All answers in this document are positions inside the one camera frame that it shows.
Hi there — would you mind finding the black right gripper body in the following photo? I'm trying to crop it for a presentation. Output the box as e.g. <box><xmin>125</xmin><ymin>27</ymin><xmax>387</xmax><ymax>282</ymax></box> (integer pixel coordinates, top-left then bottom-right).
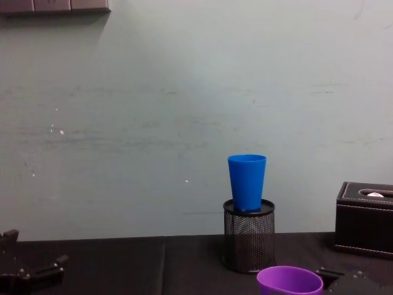
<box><xmin>324</xmin><ymin>269</ymin><xmax>393</xmax><ymax>295</ymax></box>

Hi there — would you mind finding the purple plastic cup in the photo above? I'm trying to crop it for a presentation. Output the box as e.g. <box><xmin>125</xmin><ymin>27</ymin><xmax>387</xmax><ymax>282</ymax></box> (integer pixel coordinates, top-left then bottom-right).
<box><xmin>256</xmin><ymin>265</ymin><xmax>324</xmax><ymax>295</ymax></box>

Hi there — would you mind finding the black leather tissue box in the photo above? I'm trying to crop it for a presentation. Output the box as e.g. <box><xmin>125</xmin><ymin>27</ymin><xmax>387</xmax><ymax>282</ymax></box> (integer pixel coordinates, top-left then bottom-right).
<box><xmin>333</xmin><ymin>181</ymin><xmax>393</xmax><ymax>261</ymax></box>

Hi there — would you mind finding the black table cloth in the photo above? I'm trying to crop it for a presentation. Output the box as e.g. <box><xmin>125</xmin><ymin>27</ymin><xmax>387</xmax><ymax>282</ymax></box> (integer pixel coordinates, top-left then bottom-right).
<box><xmin>0</xmin><ymin>231</ymin><xmax>393</xmax><ymax>295</ymax></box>

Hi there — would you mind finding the black mesh pen holder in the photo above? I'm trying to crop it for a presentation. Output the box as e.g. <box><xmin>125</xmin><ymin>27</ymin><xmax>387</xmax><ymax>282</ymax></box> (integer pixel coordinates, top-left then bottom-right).
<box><xmin>222</xmin><ymin>198</ymin><xmax>276</xmax><ymax>275</ymax></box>

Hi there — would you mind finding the blue plastic cup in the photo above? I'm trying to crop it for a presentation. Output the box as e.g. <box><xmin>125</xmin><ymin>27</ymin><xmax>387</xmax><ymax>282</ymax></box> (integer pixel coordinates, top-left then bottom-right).
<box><xmin>227</xmin><ymin>154</ymin><xmax>267</xmax><ymax>213</ymax></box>

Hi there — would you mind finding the dark wall-mounted panel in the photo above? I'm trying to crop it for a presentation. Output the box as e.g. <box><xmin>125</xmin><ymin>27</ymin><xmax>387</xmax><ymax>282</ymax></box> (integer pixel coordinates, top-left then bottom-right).
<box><xmin>0</xmin><ymin>0</ymin><xmax>112</xmax><ymax>17</ymax></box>

